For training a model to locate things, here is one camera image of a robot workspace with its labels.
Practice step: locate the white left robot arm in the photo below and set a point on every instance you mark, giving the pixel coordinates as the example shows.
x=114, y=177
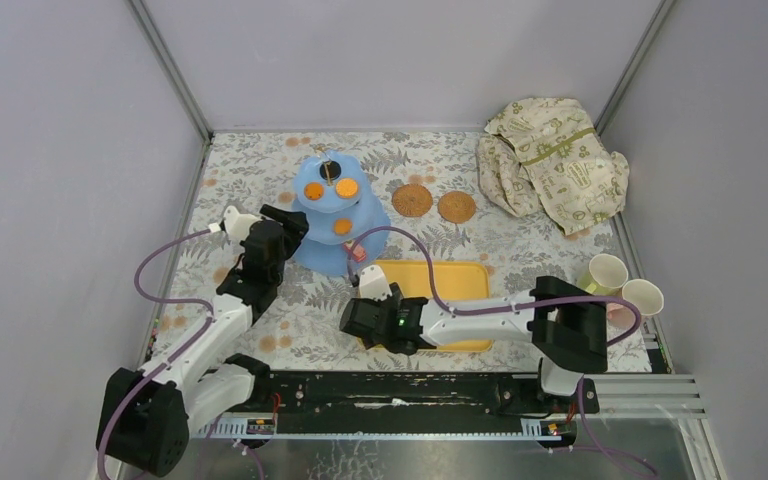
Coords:
x=149, y=414

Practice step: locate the floral tablecloth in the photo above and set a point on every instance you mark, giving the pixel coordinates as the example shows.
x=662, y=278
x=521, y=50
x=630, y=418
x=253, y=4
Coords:
x=300, y=329

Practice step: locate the orange waffle cookie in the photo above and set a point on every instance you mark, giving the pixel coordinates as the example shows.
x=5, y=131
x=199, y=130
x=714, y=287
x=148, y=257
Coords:
x=347, y=188

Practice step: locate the pink paper cup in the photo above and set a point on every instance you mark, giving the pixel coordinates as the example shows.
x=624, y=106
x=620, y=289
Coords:
x=643, y=294

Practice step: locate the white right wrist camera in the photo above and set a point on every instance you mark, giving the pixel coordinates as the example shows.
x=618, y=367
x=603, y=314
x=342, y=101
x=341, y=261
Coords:
x=373, y=284

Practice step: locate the orange round cookie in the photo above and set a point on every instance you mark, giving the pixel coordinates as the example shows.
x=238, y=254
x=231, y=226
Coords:
x=314, y=191

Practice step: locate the printed cloth bag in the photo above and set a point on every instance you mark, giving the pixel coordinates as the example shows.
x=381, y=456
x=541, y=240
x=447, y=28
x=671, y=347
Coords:
x=543, y=154

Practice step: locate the yellow serving tray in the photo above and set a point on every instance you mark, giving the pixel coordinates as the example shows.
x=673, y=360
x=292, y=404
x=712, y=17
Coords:
x=455, y=281

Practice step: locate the pink cake slice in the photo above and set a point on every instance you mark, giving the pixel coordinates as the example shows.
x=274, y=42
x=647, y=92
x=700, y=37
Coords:
x=356, y=252

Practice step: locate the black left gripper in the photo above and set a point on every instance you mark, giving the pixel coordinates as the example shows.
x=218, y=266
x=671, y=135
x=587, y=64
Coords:
x=285, y=225

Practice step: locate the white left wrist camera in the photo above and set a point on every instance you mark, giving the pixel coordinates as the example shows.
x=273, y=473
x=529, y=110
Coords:
x=234, y=224

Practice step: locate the blue three-tier cake stand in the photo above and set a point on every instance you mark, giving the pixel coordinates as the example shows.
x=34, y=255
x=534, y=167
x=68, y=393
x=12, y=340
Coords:
x=336, y=196

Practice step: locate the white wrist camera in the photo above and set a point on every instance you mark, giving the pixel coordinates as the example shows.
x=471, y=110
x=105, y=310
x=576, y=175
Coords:
x=373, y=284
x=234, y=224

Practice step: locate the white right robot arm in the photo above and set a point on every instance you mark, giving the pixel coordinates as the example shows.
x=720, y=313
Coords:
x=569, y=326

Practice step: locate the green paper cup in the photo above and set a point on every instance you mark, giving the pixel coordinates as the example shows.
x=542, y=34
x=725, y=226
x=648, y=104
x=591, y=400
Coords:
x=605, y=274

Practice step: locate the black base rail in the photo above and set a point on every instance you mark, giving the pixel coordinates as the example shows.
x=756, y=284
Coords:
x=292, y=391

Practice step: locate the black round cookie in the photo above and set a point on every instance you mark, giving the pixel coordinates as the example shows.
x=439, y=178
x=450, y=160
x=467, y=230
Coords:
x=330, y=171

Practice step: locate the woven rattan coaster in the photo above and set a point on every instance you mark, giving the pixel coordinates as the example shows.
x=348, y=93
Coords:
x=456, y=207
x=412, y=200

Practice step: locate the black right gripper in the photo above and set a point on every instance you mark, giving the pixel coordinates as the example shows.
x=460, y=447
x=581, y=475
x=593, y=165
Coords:
x=391, y=301

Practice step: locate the orange flower cookie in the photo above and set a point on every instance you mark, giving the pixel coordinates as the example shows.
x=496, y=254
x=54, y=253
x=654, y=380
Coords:
x=342, y=226

